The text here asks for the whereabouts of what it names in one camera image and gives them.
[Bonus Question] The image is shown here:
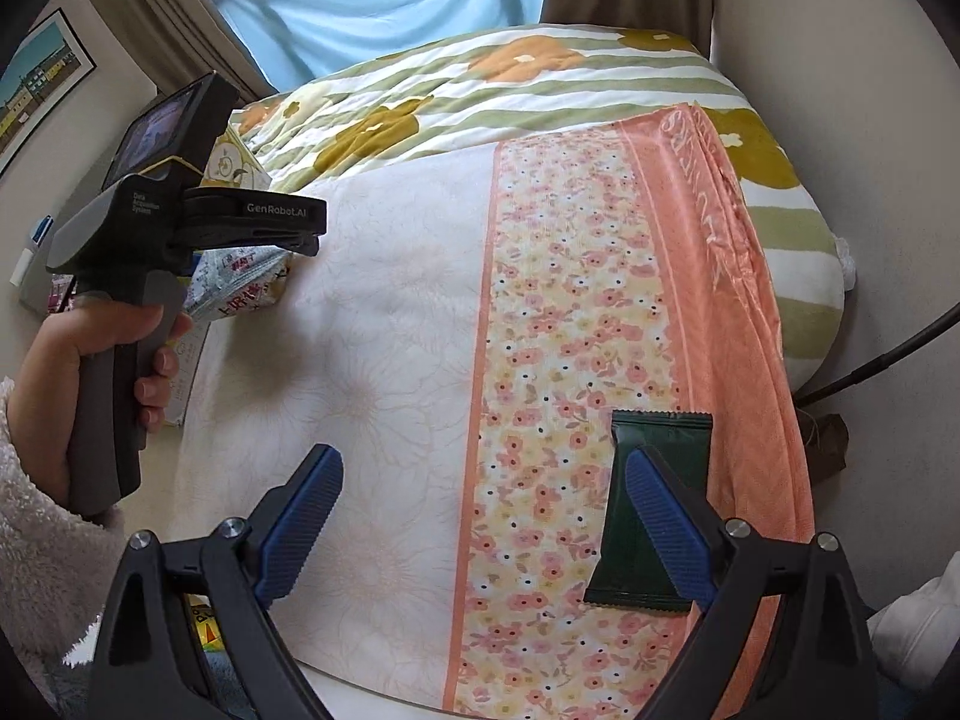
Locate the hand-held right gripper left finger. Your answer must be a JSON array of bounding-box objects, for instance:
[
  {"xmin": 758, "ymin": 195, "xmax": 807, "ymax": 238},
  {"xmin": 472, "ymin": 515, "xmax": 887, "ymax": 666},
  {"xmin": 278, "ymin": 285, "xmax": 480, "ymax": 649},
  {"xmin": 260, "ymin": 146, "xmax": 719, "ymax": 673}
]
[{"xmin": 64, "ymin": 444, "xmax": 346, "ymax": 720}]

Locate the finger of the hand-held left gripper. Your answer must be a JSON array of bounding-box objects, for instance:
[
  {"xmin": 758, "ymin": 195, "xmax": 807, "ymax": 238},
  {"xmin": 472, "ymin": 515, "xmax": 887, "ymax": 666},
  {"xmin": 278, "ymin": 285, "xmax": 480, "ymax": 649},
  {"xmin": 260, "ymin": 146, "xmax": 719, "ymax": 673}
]
[{"xmin": 182, "ymin": 191, "xmax": 329, "ymax": 257}]

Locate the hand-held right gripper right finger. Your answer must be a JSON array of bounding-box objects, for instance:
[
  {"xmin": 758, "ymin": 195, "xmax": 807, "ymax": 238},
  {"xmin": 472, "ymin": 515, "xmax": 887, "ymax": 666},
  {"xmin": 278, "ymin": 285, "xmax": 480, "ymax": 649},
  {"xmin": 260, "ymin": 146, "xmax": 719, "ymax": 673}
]
[{"xmin": 624, "ymin": 446, "xmax": 878, "ymax": 720}]

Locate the dark green snack packet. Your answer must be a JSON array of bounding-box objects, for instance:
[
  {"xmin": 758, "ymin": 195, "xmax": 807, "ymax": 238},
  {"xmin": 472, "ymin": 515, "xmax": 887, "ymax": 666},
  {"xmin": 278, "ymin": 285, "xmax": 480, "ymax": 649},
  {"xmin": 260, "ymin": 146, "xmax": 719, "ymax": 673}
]
[{"xmin": 583, "ymin": 409, "xmax": 713, "ymax": 614}]

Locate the black and white print bag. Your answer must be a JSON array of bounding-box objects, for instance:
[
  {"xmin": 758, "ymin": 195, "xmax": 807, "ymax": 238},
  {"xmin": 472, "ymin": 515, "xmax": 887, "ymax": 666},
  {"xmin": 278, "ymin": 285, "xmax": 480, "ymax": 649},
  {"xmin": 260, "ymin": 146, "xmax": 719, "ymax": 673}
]
[{"xmin": 184, "ymin": 244, "xmax": 293, "ymax": 323}]

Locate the person's left forearm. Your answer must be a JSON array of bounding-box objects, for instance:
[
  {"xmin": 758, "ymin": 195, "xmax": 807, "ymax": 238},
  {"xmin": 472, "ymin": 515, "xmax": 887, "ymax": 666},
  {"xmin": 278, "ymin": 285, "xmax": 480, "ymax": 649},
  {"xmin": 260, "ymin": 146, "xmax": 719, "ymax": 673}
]
[{"xmin": 0, "ymin": 379, "xmax": 128, "ymax": 691}]

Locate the person's left hand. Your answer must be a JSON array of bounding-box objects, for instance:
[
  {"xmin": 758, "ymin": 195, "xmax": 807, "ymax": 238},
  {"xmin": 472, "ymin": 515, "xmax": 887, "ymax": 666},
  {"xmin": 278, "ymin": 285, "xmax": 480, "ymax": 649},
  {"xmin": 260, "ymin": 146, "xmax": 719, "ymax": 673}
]
[{"xmin": 13, "ymin": 294, "xmax": 194, "ymax": 466}]

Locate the blue and white small object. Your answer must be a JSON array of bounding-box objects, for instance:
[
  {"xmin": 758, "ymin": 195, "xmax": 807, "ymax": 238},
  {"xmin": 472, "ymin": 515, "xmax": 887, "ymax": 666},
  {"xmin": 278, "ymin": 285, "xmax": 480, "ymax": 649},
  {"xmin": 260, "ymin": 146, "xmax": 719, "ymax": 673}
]
[{"xmin": 11, "ymin": 214, "xmax": 57, "ymax": 290}]

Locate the peach floral cloth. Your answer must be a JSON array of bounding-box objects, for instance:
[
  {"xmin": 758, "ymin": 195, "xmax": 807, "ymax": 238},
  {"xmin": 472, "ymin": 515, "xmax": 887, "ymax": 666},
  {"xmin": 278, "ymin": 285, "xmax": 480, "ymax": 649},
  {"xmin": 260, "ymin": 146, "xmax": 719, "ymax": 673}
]
[{"xmin": 161, "ymin": 103, "xmax": 818, "ymax": 713}]

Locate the framed picture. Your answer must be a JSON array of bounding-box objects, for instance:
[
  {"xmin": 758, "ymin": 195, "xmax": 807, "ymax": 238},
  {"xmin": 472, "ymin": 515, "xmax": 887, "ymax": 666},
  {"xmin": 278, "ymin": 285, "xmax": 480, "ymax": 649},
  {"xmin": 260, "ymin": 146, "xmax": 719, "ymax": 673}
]
[{"xmin": 0, "ymin": 7, "xmax": 98, "ymax": 177}]

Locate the brown paper bag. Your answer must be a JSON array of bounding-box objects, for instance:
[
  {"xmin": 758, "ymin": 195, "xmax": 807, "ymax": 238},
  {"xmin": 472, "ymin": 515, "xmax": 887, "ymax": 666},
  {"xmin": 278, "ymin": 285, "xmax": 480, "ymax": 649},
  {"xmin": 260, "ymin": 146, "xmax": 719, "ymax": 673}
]
[{"xmin": 806, "ymin": 409, "xmax": 852, "ymax": 477}]

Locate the light blue cloth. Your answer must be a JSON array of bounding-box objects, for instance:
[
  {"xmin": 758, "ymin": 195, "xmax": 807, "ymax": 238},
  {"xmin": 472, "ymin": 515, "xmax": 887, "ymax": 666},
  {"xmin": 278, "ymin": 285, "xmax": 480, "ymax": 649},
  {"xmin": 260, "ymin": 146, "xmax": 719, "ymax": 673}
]
[{"xmin": 214, "ymin": 0, "xmax": 560, "ymax": 91}]

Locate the white fabric object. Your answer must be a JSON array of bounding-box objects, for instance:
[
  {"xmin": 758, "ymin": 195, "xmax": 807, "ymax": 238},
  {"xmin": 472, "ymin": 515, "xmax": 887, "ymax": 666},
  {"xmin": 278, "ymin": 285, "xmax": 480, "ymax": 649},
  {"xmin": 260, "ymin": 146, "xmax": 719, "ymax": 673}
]
[{"xmin": 866, "ymin": 577, "xmax": 960, "ymax": 691}]

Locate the green striped floral quilt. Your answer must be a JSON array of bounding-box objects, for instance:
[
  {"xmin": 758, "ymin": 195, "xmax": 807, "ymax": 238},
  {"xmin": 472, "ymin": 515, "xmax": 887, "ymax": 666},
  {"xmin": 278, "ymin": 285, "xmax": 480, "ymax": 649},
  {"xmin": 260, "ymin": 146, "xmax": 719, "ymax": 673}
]
[{"xmin": 229, "ymin": 24, "xmax": 856, "ymax": 383}]

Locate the black cable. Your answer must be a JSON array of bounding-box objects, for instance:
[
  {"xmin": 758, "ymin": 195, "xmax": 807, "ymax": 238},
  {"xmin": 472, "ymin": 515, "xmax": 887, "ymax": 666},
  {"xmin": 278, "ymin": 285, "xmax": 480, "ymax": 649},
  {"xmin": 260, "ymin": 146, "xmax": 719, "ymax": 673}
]
[{"xmin": 795, "ymin": 311, "xmax": 960, "ymax": 406}]

